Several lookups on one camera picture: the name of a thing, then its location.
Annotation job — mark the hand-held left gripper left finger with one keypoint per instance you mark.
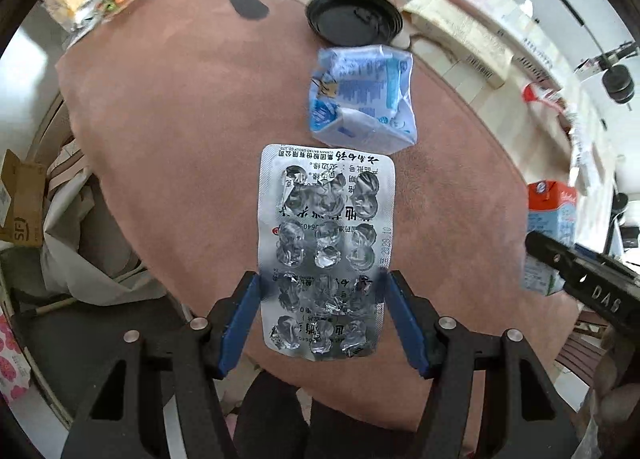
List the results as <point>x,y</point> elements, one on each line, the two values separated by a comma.
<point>245,324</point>

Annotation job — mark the long beige cardboard box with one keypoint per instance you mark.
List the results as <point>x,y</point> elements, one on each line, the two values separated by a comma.
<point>450,29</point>

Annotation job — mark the red and white packet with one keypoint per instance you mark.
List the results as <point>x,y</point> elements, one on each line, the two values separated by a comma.
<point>545,95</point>

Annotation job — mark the orange and blue milk carton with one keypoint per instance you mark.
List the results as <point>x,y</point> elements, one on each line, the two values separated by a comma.
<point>550,219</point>

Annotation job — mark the pink floral packet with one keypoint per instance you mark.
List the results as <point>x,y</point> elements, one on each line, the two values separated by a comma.
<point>10,364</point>

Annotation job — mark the crushed blue milk carton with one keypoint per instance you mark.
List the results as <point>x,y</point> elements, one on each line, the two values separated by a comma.
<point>360,89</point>

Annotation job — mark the black round plastic lid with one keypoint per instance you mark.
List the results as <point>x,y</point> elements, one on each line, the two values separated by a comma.
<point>345,19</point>

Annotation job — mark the silver blister pack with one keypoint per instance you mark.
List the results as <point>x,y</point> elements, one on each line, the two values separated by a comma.
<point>325,199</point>

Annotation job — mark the person's dark fuzzy clothing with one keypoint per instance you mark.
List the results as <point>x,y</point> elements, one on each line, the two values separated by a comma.
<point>275,419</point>

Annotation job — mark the person's right hand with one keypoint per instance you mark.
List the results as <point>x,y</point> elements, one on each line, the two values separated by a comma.
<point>620,384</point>

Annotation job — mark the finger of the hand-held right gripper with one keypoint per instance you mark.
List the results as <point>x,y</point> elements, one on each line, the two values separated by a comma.
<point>547,254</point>

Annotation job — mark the brown cardboard box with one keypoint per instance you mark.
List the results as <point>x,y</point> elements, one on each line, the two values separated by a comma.
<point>20,199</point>

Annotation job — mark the white cloth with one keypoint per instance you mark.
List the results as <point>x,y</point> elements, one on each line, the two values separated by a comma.
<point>80,249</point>

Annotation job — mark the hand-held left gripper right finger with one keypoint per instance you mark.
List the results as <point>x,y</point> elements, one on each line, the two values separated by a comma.
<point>407,324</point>

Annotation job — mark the black round weight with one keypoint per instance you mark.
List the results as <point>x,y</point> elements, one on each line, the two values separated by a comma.
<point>620,84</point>

